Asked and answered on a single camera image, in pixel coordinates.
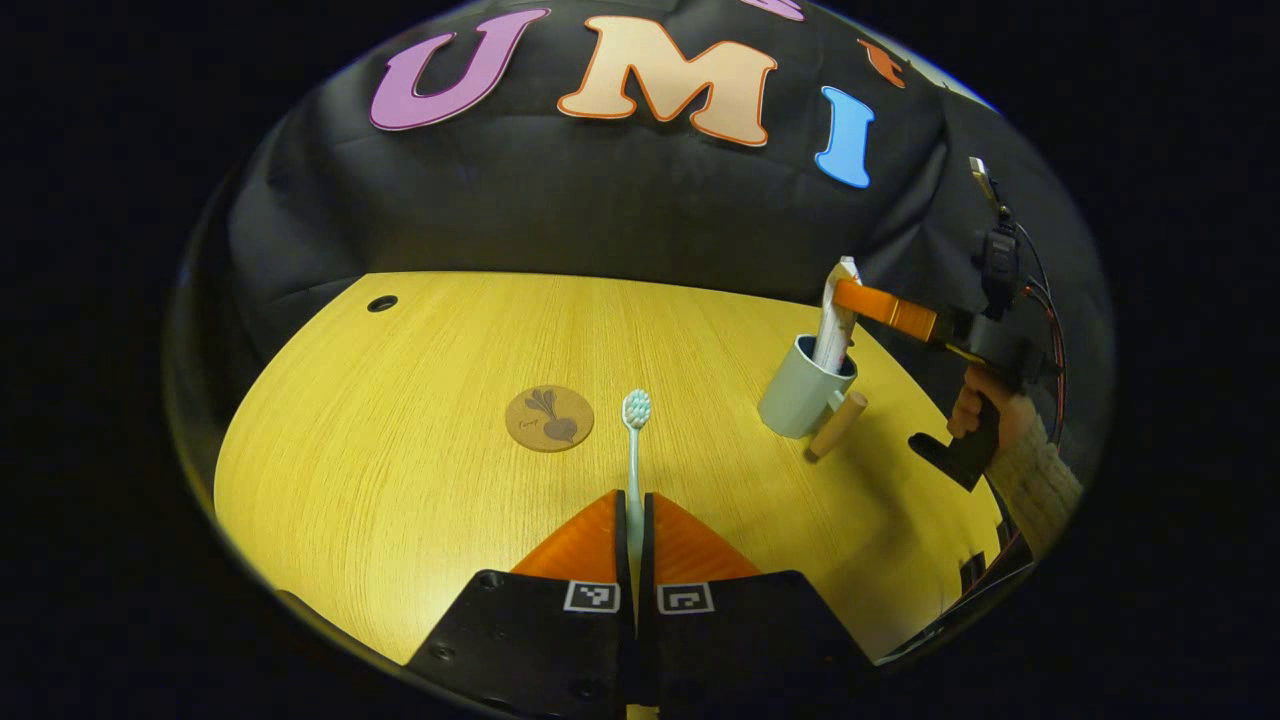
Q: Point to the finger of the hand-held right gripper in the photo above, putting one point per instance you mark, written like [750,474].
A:
[890,310]

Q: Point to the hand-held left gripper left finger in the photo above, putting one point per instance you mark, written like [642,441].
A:
[540,640]

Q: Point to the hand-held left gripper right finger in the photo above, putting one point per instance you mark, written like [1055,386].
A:
[740,640]

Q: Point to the white toothpaste tube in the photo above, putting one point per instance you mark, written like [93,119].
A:
[835,340]

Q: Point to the round cork coaster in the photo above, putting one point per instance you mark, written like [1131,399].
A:
[549,418]

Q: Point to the pale green toothbrush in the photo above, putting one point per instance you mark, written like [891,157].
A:
[636,410]

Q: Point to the black backdrop cloth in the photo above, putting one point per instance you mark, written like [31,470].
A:
[600,200]

